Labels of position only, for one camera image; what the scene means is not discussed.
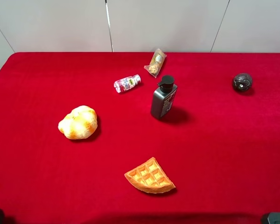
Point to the small pink labelled bottle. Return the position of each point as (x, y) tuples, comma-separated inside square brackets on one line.
[(126, 83)]

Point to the black pump dispenser bottle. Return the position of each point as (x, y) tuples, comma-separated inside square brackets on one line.
[(163, 97)]

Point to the clear packet of chocolates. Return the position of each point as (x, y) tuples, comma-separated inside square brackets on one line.
[(156, 63)]

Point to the orange white bread bun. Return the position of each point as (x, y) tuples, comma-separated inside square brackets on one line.
[(79, 124)]

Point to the golden waffle wedge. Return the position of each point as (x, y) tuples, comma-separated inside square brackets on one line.
[(149, 177)]

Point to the red velvet table cloth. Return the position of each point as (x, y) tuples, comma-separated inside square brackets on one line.
[(220, 147)]

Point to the dark brown avocado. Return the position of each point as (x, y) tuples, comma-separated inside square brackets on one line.
[(242, 82)]

